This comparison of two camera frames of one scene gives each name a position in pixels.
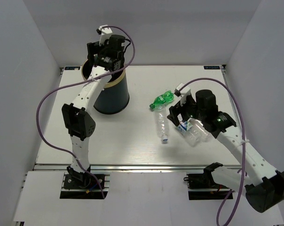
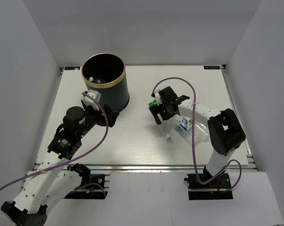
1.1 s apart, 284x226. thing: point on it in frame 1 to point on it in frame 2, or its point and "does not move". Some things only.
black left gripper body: (95, 48) to (93, 117)
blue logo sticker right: (211, 67) does not move
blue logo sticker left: (72, 68) does not move
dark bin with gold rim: (114, 97) does not move
